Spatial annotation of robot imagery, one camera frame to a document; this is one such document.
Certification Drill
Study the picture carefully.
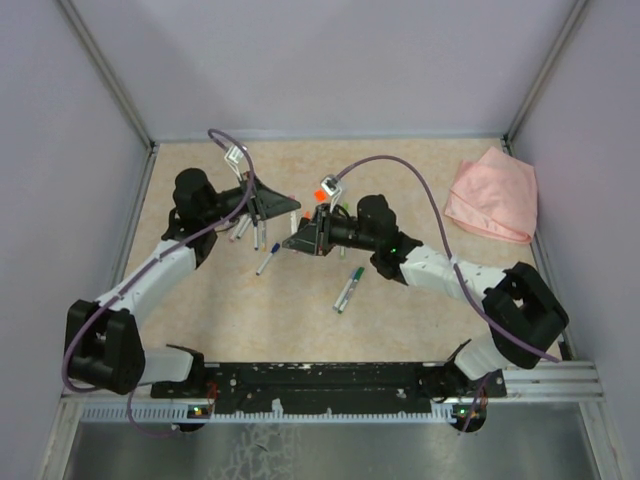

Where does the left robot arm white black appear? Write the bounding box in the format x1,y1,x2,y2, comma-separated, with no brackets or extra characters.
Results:
62,168,301,397

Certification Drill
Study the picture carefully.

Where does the pink cap paint marker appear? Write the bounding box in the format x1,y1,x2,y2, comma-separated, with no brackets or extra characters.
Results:
290,211,298,234

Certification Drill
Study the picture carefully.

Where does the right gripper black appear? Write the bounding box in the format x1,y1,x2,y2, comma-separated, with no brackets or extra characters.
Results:
284,204,378,258

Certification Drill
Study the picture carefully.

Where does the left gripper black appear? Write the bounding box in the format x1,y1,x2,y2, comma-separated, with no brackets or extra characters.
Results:
201,168,299,225

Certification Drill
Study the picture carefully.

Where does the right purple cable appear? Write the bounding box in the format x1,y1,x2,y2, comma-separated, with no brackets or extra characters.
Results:
334,154,561,434

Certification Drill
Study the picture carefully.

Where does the grey slotted cable duct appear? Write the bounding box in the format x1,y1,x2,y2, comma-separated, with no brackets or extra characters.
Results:
79,402,474,422

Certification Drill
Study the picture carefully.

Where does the pink cloth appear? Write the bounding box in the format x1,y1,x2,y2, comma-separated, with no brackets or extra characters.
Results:
444,147,538,245

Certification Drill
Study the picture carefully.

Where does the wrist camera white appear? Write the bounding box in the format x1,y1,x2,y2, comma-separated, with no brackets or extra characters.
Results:
224,145,246,180
320,175,345,210

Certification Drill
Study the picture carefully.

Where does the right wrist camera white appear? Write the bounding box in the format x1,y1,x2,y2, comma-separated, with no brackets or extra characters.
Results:
320,175,345,210

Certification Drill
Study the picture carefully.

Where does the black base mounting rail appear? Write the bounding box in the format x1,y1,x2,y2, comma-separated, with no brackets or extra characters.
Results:
151,362,481,415

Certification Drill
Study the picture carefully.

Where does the dark green cap marker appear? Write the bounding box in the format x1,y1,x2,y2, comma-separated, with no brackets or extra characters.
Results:
338,267,365,314

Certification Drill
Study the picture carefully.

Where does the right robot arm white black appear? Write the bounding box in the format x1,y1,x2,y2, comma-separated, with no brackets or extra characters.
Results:
283,195,569,400

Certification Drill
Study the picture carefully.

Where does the lilac cap paint marker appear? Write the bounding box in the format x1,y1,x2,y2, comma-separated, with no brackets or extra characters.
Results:
333,271,357,311

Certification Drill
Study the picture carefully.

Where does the blue cap white marker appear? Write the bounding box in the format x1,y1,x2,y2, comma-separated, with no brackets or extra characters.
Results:
255,243,281,276

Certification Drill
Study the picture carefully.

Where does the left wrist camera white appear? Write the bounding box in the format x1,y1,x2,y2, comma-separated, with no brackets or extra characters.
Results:
224,145,246,180

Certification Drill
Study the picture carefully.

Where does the black cap white marker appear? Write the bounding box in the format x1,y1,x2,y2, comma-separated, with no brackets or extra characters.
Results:
236,216,252,239

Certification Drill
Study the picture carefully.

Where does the orange highlighter cap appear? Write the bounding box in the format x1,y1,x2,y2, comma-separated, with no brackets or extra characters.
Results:
314,190,326,203

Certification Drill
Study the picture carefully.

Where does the small blue cap marker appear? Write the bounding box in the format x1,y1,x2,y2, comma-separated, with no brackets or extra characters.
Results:
252,222,261,251

